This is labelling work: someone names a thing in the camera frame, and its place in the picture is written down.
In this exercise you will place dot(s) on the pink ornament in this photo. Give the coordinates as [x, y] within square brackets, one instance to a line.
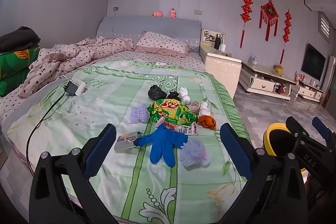
[298, 77]

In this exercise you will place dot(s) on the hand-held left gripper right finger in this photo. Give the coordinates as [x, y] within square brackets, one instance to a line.
[236, 150]

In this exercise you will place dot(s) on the pink ball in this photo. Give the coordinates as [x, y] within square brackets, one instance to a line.
[196, 106]

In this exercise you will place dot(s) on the yellow toy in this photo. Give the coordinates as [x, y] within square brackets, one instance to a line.
[278, 69]

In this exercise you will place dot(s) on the black thermos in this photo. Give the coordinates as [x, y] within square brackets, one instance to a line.
[217, 43]

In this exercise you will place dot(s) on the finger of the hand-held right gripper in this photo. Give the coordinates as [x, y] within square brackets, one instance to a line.
[305, 153]
[321, 129]

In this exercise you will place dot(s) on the green snack packet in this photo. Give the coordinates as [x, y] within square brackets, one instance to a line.
[170, 111]

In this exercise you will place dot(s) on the black wall television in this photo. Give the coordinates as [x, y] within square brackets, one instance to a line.
[312, 62]

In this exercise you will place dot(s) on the blue rubber glove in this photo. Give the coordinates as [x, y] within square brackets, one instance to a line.
[160, 142]

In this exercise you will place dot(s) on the cream tv cabinet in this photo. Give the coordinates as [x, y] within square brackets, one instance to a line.
[262, 83]

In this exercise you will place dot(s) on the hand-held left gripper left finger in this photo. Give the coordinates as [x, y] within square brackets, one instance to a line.
[101, 146]

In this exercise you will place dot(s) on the pink dotted duvet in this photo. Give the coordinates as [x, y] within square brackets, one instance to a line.
[78, 53]

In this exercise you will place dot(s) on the grey small snack packet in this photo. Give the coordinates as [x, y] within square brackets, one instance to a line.
[126, 141]

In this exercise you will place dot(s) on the red bag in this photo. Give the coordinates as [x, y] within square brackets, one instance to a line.
[281, 88]

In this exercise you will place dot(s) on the small cream cabinet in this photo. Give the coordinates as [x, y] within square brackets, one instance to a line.
[308, 92]

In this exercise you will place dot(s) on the white tissue roll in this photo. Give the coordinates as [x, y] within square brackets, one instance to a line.
[223, 47]

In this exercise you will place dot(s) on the purple foam net with band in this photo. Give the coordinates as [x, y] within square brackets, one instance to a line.
[193, 151]

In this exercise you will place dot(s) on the long red knot decoration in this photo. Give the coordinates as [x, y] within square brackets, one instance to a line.
[287, 27]
[246, 7]

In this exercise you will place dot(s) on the black plastic bag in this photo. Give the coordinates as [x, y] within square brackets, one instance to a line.
[173, 96]
[156, 92]

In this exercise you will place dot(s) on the red diamond knot decoration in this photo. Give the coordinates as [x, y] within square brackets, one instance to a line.
[269, 10]

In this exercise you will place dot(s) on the pink dotted pillow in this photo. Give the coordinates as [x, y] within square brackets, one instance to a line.
[162, 43]

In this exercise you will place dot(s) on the orange bag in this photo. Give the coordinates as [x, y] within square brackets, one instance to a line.
[207, 121]

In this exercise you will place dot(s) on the yellow rimmed trash bin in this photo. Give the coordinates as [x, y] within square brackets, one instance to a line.
[270, 133]

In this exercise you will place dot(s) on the green printed folded quilt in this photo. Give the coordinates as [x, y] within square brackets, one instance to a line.
[15, 64]

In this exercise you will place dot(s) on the black power adapter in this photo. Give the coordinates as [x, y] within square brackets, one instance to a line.
[70, 88]

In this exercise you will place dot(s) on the baby bottle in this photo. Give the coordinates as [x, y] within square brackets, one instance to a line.
[254, 60]

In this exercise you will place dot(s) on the white printed sachet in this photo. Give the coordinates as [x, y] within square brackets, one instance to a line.
[189, 129]

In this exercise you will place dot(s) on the cream nightstand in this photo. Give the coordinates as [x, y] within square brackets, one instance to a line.
[223, 71]

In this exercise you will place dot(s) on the white knotted cloth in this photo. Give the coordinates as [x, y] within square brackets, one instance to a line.
[184, 95]
[206, 108]

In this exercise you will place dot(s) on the green floral blanket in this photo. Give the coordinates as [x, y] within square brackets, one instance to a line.
[105, 108]

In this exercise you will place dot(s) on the dark folded cloth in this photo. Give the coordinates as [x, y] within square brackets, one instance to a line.
[18, 39]

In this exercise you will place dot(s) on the bed with grey headboard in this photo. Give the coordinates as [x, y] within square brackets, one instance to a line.
[147, 26]

